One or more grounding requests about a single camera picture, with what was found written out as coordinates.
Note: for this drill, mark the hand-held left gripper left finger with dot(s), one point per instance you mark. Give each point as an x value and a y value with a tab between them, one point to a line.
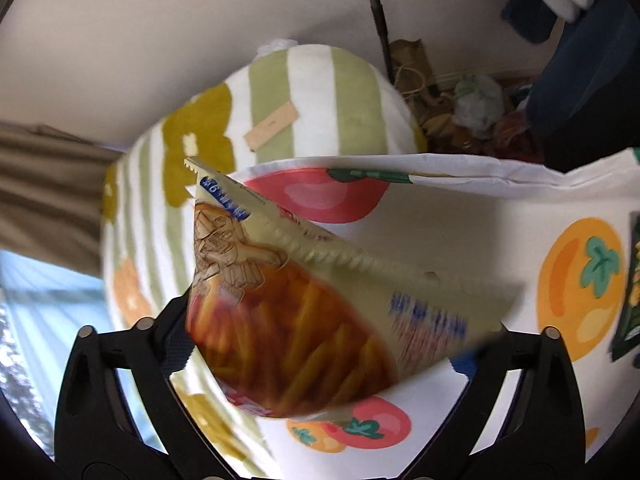
177	352

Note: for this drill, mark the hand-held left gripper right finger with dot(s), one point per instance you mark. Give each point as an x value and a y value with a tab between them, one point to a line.
470	360

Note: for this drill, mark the orange sticks snack bag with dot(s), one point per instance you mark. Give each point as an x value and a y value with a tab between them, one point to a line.
300	320

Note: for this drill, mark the white fruit print tote bag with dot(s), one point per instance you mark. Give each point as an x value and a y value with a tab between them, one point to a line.
500	210

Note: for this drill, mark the window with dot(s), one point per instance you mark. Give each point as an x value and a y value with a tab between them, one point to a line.
40	320

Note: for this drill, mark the brown curtain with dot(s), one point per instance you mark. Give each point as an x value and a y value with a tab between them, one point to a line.
50	190

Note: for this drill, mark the red plastic bag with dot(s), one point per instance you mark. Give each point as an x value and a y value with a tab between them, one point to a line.
517	135

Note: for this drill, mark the tan fabric label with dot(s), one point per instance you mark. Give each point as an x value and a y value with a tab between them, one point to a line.
272	126

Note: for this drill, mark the white plastic bag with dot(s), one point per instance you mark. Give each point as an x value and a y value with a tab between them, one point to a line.
477	100

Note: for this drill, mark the brown paper bag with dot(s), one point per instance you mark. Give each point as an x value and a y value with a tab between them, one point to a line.
412	67

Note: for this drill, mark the dark blue clothing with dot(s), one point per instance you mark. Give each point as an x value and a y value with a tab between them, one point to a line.
580	70

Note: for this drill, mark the blue cloth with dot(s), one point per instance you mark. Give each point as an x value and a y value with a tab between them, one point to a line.
530	15

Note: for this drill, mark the black pole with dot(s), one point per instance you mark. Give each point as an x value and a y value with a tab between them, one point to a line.
376	15

